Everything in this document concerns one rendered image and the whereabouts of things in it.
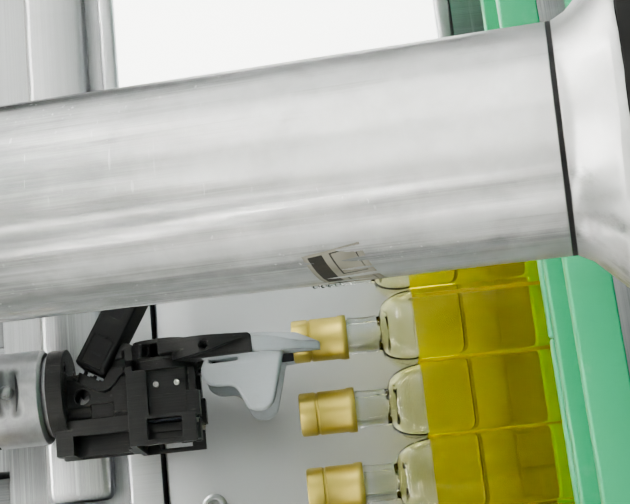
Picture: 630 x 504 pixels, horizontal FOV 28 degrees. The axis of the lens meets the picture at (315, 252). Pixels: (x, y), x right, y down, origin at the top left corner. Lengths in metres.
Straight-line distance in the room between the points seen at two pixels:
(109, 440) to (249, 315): 0.21
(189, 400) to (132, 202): 0.53
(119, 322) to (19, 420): 0.11
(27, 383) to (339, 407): 0.24
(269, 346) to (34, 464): 0.30
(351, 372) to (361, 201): 0.70
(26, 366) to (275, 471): 0.25
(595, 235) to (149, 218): 0.16
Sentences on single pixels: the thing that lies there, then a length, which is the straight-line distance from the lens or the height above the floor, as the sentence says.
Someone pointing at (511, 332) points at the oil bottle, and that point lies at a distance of 0.98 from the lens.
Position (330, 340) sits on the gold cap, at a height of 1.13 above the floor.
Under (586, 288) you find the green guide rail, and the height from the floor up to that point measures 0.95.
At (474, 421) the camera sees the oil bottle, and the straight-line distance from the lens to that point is 0.97.
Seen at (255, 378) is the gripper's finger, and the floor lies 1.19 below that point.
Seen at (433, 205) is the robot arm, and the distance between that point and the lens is 0.43.
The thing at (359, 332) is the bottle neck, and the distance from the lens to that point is 0.99.
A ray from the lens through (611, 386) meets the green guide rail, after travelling 0.88.
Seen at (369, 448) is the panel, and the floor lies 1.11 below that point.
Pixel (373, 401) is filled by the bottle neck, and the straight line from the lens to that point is 0.98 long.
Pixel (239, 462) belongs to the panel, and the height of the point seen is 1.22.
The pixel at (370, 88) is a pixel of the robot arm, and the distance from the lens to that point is 0.44.
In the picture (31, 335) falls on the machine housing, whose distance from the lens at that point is 1.19.
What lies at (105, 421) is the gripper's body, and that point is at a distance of 0.99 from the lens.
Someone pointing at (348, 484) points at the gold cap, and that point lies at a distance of 0.97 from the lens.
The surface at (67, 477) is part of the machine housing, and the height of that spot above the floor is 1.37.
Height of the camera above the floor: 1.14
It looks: level
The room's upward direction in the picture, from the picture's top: 96 degrees counter-clockwise
